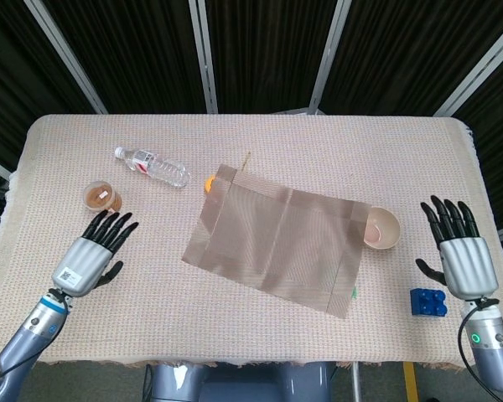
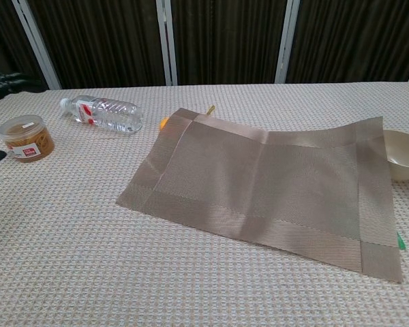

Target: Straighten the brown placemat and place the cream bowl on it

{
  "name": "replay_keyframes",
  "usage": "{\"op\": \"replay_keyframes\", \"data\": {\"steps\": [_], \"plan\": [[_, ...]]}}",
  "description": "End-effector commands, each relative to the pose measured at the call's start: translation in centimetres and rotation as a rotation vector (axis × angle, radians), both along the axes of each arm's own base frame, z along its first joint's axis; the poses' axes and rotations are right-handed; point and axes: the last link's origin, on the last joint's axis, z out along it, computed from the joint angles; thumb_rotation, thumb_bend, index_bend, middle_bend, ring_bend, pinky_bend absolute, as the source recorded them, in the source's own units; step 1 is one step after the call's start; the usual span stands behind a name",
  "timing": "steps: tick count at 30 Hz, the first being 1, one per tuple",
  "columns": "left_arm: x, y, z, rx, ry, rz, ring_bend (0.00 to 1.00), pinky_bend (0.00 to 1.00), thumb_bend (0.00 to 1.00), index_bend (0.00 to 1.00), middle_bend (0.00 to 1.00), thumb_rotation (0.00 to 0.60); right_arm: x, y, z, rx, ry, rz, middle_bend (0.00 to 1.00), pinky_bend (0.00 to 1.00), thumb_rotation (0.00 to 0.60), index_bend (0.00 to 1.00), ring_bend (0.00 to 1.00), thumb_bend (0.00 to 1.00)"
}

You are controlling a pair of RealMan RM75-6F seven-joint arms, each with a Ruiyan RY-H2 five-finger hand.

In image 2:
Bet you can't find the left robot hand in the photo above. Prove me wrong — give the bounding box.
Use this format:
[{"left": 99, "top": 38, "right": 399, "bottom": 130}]
[{"left": 0, "top": 69, "right": 44, "bottom": 168}]

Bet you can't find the brown woven placemat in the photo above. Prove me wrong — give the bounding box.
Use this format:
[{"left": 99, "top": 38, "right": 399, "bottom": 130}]
[{"left": 115, "top": 107, "right": 405, "bottom": 284}]

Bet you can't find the light brown bowl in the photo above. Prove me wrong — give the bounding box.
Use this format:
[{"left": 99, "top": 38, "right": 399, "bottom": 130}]
[{"left": 383, "top": 129, "right": 409, "bottom": 181}]

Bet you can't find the black pleated curtain panel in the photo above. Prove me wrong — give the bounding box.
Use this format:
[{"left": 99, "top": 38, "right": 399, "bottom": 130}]
[
  {"left": 0, "top": 0, "right": 51, "bottom": 95},
  {"left": 170, "top": 0, "right": 288, "bottom": 86},
  {"left": 27, "top": 0, "right": 167, "bottom": 90},
  {"left": 286, "top": 0, "right": 409, "bottom": 84}
]

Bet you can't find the clear jar of rubber bands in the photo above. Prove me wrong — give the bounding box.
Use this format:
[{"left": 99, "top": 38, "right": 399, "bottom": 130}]
[{"left": 0, "top": 114, "right": 55, "bottom": 164}]

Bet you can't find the clear plastic water bottle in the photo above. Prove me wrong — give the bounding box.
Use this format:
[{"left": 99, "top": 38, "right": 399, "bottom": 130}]
[{"left": 59, "top": 95, "right": 144, "bottom": 134}]

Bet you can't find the yellow tape measure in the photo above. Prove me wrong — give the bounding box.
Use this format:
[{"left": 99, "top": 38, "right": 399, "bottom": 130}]
[{"left": 158, "top": 104, "right": 216, "bottom": 132}]

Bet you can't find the pink woven tablecloth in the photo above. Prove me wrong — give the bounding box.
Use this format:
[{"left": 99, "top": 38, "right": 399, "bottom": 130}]
[{"left": 0, "top": 80, "right": 409, "bottom": 327}]

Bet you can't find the white partition post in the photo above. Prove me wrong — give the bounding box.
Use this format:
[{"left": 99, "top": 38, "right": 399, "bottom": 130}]
[
  {"left": 155, "top": 0, "right": 178, "bottom": 86},
  {"left": 12, "top": 0, "right": 61, "bottom": 90},
  {"left": 275, "top": 0, "right": 300, "bottom": 84}
]

